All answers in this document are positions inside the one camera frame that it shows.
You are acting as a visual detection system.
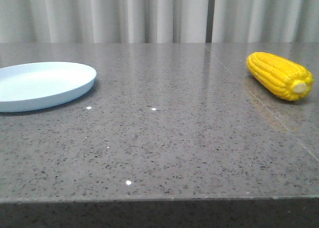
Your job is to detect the white pleated curtain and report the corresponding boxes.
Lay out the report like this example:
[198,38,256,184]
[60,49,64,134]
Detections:
[0,0,319,43]

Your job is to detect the light blue round plate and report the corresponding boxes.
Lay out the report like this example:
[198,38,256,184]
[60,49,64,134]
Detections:
[0,62,97,112]

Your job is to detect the yellow corn cob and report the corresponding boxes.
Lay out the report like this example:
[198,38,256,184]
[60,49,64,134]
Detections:
[247,52,315,101]

